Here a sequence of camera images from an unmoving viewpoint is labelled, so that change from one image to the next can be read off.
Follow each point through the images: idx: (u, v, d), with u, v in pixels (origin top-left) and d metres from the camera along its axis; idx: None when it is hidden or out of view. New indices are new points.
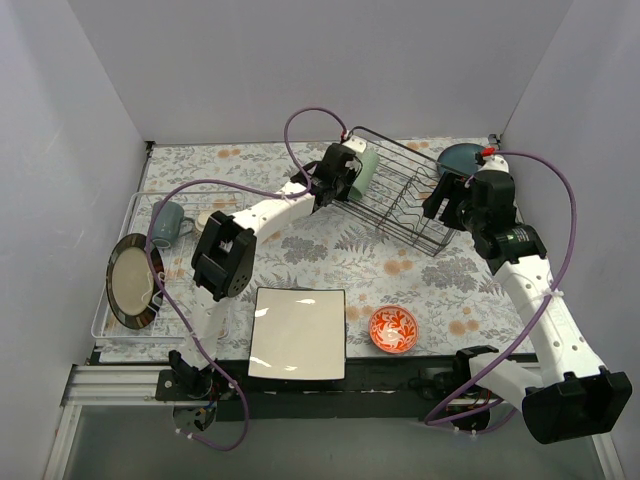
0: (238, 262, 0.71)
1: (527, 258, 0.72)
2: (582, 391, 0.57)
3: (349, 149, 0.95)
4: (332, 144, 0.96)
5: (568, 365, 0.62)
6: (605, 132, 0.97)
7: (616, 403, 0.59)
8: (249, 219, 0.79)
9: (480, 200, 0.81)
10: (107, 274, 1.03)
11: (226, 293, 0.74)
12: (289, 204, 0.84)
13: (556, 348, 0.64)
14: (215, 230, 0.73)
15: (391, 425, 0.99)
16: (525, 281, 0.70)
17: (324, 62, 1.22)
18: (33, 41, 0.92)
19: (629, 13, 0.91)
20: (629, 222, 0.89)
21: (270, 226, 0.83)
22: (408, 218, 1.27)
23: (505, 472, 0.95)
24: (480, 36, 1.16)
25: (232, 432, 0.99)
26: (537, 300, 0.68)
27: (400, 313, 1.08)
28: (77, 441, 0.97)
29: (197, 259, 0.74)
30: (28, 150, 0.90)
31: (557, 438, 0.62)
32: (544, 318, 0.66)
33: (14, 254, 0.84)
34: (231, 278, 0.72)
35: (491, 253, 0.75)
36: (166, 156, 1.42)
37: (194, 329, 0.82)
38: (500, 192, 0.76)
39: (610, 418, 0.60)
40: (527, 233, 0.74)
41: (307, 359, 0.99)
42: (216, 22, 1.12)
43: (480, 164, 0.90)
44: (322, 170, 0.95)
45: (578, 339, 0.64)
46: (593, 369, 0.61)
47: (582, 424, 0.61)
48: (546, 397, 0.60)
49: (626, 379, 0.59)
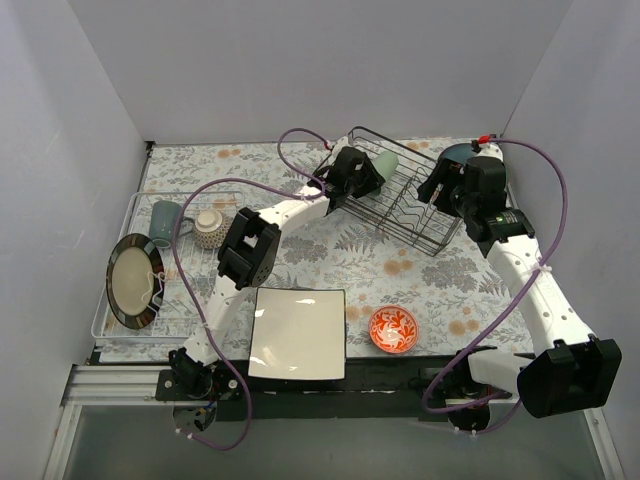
0: (264, 251, 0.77)
1: (515, 237, 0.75)
2: (572, 356, 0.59)
3: (358, 153, 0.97)
4: (342, 149, 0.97)
5: (559, 333, 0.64)
6: (605, 132, 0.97)
7: (606, 371, 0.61)
8: (271, 215, 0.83)
9: (472, 184, 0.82)
10: (107, 274, 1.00)
11: (249, 282, 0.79)
12: (308, 204, 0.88)
13: (546, 318, 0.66)
14: (243, 225, 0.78)
15: (390, 426, 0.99)
16: (515, 258, 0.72)
17: (324, 62, 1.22)
18: (33, 42, 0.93)
19: (630, 13, 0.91)
20: (629, 222, 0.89)
21: (289, 225, 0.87)
22: (408, 218, 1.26)
23: (504, 472, 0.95)
24: (480, 35, 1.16)
25: (232, 432, 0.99)
26: (526, 276, 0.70)
27: (400, 313, 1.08)
28: (77, 441, 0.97)
29: (224, 251, 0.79)
30: (28, 151, 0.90)
31: (551, 411, 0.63)
32: (533, 292, 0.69)
33: (14, 254, 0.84)
34: (255, 268, 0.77)
35: (482, 236, 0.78)
36: (166, 156, 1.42)
37: (207, 319, 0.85)
38: (492, 177, 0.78)
39: (601, 388, 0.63)
40: (516, 216, 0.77)
41: (308, 360, 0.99)
42: (215, 22, 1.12)
43: (475, 151, 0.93)
44: (332, 175, 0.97)
45: (567, 309, 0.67)
46: (583, 338, 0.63)
47: (577, 397, 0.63)
48: (538, 369, 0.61)
49: (615, 346, 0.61)
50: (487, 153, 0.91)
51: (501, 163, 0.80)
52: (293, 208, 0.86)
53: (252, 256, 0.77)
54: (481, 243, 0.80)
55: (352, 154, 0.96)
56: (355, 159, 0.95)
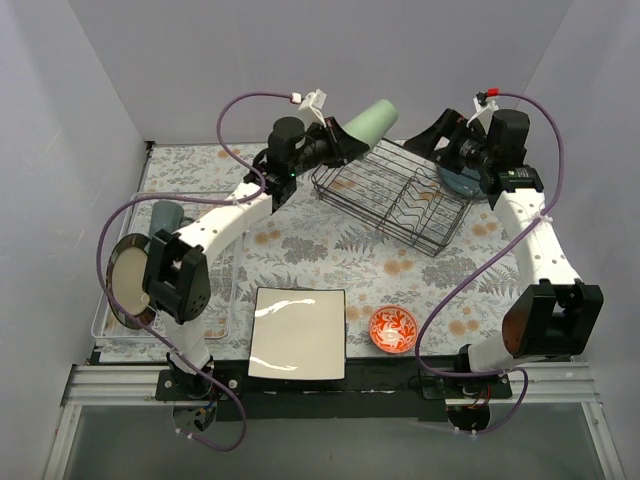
0: (188, 284, 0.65)
1: (522, 189, 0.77)
2: (554, 294, 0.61)
3: (296, 130, 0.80)
4: (273, 128, 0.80)
5: (545, 274, 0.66)
6: (604, 132, 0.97)
7: (586, 314, 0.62)
8: (197, 235, 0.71)
9: (494, 137, 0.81)
10: (107, 274, 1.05)
11: (185, 316, 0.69)
12: (242, 208, 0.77)
13: (536, 260, 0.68)
14: (159, 250, 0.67)
15: (390, 426, 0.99)
16: (518, 207, 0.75)
17: (325, 62, 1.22)
18: (34, 42, 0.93)
19: (628, 14, 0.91)
20: (629, 222, 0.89)
21: (224, 238, 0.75)
22: (408, 218, 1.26)
23: (505, 472, 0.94)
24: (480, 35, 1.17)
25: (232, 432, 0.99)
26: (525, 223, 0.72)
27: (400, 313, 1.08)
28: (77, 441, 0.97)
29: (149, 283, 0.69)
30: (28, 150, 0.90)
31: (529, 348, 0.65)
32: (531, 239, 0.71)
33: (13, 253, 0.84)
34: (185, 299, 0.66)
35: (492, 189, 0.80)
36: (166, 156, 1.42)
37: (175, 344, 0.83)
38: (514, 132, 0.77)
39: (581, 333, 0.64)
40: (528, 172, 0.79)
41: (307, 360, 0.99)
42: (216, 22, 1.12)
43: (482, 105, 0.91)
44: (272, 161, 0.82)
45: (560, 255, 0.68)
46: (569, 280, 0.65)
47: (556, 340, 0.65)
48: (523, 304, 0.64)
49: (600, 293, 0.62)
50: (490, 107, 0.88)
51: (527, 117, 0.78)
52: (221, 220, 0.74)
53: (178, 287, 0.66)
54: (490, 196, 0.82)
55: (286, 133, 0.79)
56: (293, 138, 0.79)
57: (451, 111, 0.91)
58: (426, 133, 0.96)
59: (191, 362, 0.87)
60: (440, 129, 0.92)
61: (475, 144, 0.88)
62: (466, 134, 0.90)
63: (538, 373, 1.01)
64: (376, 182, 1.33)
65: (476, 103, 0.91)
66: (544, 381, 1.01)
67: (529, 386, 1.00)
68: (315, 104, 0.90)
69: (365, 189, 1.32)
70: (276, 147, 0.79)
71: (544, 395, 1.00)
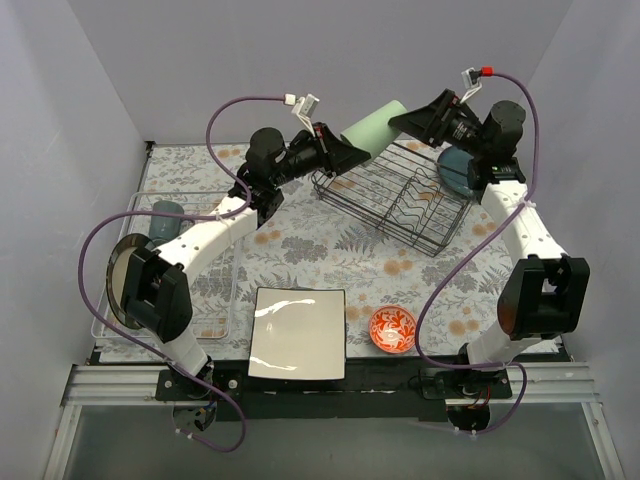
0: (169, 305, 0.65)
1: (505, 181, 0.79)
2: (541, 267, 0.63)
3: (275, 144, 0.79)
4: (251, 146, 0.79)
5: (533, 250, 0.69)
6: (602, 132, 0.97)
7: (575, 286, 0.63)
8: (179, 253, 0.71)
9: (486, 134, 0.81)
10: None
11: (166, 335, 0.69)
12: (226, 223, 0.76)
13: (523, 240, 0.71)
14: (139, 270, 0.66)
15: (391, 426, 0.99)
16: (503, 196, 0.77)
17: (325, 61, 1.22)
18: (33, 41, 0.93)
19: (628, 13, 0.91)
20: (628, 221, 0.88)
21: (206, 254, 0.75)
22: (408, 218, 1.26)
23: (505, 473, 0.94)
24: (480, 35, 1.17)
25: (233, 433, 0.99)
26: (511, 209, 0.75)
27: (400, 313, 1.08)
28: (77, 442, 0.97)
29: (127, 301, 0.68)
30: (28, 149, 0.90)
31: (521, 330, 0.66)
32: (517, 222, 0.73)
33: (13, 253, 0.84)
34: (165, 320, 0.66)
35: (477, 186, 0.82)
36: (166, 156, 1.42)
37: (167, 355, 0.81)
38: (507, 136, 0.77)
39: (573, 306, 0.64)
40: (509, 167, 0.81)
41: (307, 360, 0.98)
42: (216, 22, 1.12)
43: (472, 82, 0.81)
44: (254, 174, 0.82)
45: (545, 234, 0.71)
46: (555, 256, 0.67)
47: (550, 318, 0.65)
48: (514, 282, 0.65)
49: (586, 265, 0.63)
50: (473, 93, 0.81)
51: (522, 119, 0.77)
52: (203, 236, 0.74)
53: (157, 307, 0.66)
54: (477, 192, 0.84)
55: (264, 149, 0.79)
56: (272, 154, 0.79)
57: (448, 93, 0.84)
58: (421, 114, 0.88)
59: (186, 370, 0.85)
60: (436, 115, 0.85)
61: (471, 127, 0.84)
62: (460, 114, 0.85)
63: (538, 373, 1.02)
64: (376, 182, 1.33)
65: (466, 80, 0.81)
66: (544, 381, 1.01)
67: (529, 386, 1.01)
68: (302, 111, 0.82)
69: (365, 189, 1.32)
70: (254, 163, 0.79)
71: (544, 396, 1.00)
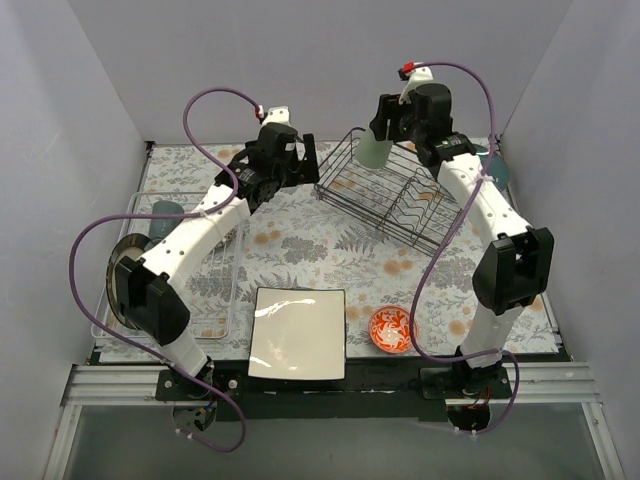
0: (161, 313, 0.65)
1: (458, 155, 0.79)
2: (511, 246, 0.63)
3: (288, 130, 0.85)
4: (266, 126, 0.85)
5: (501, 228, 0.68)
6: (600, 132, 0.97)
7: (543, 255, 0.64)
8: (164, 259, 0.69)
9: (420, 111, 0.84)
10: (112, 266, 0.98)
11: (164, 338, 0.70)
12: (211, 221, 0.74)
13: (489, 218, 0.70)
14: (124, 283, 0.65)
15: (391, 426, 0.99)
16: (461, 173, 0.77)
17: (324, 61, 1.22)
18: (34, 42, 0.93)
19: (626, 13, 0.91)
20: (628, 220, 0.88)
21: (194, 256, 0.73)
22: (408, 219, 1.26)
23: (505, 473, 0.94)
24: (479, 36, 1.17)
25: (232, 433, 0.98)
26: (470, 187, 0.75)
27: (400, 313, 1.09)
28: (77, 441, 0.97)
29: (123, 308, 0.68)
30: (28, 149, 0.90)
31: (502, 306, 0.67)
32: (480, 201, 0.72)
33: (14, 254, 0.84)
34: (162, 325, 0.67)
35: (432, 160, 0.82)
36: (166, 156, 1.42)
37: (166, 356, 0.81)
38: (439, 104, 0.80)
39: (542, 272, 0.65)
40: (454, 136, 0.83)
41: (308, 361, 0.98)
42: (216, 22, 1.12)
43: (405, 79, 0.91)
44: (256, 158, 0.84)
45: (507, 209, 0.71)
46: (521, 230, 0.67)
47: (523, 286, 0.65)
48: (488, 262, 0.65)
49: (548, 232, 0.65)
50: (413, 84, 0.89)
51: (446, 90, 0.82)
52: (188, 237, 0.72)
53: (151, 316, 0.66)
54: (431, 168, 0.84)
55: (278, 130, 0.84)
56: (283, 135, 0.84)
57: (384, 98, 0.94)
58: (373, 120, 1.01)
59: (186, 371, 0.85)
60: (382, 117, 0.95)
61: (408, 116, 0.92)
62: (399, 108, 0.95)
63: (538, 373, 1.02)
64: (376, 182, 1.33)
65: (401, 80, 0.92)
66: (544, 381, 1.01)
67: (529, 386, 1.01)
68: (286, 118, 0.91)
69: (365, 189, 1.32)
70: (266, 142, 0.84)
71: (544, 395, 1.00)
